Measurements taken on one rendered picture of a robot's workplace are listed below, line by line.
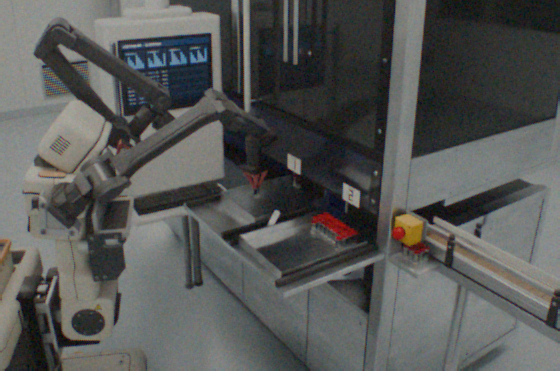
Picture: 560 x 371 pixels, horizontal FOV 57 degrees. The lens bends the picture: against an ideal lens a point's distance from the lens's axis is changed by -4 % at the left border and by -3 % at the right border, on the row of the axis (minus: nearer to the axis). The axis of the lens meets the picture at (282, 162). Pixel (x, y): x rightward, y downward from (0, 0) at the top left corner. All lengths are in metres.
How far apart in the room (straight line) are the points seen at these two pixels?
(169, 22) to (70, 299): 1.13
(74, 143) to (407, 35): 0.96
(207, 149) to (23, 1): 4.57
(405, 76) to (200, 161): 1.17
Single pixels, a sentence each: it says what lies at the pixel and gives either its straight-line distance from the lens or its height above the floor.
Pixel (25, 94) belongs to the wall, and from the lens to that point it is 6.84.
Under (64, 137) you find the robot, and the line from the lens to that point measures 1.53.
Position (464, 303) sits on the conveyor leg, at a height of 0.75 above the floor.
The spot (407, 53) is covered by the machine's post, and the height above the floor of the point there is 1.54.
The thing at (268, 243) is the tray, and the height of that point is 0.88.
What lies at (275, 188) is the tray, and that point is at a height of 0.88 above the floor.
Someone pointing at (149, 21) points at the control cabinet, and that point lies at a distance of 2.22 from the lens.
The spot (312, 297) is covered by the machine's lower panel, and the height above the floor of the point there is 0.48.
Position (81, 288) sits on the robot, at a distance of 1.73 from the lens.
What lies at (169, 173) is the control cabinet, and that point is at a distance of 2.39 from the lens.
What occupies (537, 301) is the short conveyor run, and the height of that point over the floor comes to 0.93.
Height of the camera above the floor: 1.80
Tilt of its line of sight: 22 degrees down
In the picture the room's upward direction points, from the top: 1 degrees clockwise
